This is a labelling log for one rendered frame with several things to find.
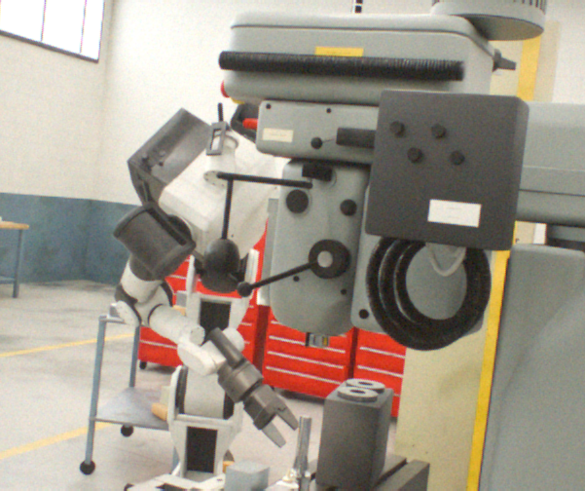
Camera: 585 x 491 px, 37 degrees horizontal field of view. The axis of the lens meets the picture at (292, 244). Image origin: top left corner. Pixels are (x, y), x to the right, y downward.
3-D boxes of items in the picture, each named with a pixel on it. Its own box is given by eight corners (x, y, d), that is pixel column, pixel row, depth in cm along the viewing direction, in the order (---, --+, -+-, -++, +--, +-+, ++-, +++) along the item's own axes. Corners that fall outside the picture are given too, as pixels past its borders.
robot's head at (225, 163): (204, 190, 196) (201, 168, 188) (211, 153, 201) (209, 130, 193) (234, 194, 196) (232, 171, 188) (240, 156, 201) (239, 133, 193)
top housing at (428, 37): (209, 94, 164) (219, 8, 163) (272, 112, 188) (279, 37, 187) (456, 109, 145) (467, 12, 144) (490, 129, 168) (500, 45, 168)
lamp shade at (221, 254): (204, 265, 176) (208, 235, 176) (240, 270, 176) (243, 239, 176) (200, 268, 169) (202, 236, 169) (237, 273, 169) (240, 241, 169)
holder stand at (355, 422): (313, 483, 189) (324, 392, 188) (335, 457, 210) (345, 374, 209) (369, 494, 186) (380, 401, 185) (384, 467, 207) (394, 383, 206)
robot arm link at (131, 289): (102, 298, 221) (114, 264, 201) (141, 269, 227) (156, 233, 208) (133, 332, 219) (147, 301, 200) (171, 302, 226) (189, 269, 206)
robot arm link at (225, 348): (220, 396, 205) (189, 360, 208) (252, 371, 211) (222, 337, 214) (232, 376, 196) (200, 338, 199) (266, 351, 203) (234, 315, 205)
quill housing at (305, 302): (252, 325, 163) (272, 154, 162) (298, 318, 182) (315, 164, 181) (347, 343, 156) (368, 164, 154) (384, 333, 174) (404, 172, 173)
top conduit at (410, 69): (216, 68, 159) (218, 49, 159) (227, 72, 163) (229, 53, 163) (458, 80, 141) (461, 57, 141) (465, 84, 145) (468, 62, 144)
